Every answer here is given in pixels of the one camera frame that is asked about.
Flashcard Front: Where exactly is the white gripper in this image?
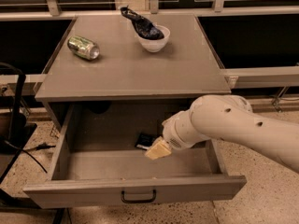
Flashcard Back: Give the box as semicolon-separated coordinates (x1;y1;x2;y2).
145;111;208;160

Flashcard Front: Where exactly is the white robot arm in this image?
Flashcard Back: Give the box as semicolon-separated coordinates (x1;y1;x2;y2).
145;95;299;173

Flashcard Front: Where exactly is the grey open top drawer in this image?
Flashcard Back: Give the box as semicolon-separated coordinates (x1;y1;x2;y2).
24;102;247;208

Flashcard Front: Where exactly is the grey cabinet counter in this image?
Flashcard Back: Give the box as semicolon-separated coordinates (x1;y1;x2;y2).
36;14;230;104

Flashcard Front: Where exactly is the white bowl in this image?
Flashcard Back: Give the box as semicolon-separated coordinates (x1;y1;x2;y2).
138;25;170;53

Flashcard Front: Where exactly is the metal window railing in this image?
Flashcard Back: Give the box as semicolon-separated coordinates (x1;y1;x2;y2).
0;0;299;89

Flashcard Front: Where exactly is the dark blue chip bag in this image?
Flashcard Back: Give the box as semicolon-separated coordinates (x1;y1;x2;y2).
120;7;164;40

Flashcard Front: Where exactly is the green soda can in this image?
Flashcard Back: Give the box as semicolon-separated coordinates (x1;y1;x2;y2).
67;35;100;61

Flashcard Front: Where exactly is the black stand at left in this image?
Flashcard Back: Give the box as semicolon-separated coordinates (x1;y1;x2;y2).
0;63;36;183

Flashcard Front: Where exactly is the black drawer handle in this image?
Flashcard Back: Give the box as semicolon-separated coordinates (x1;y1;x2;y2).
121;189;157;204

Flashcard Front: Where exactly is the black cable on floor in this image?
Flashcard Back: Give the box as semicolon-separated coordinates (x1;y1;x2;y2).
3;140;57;174

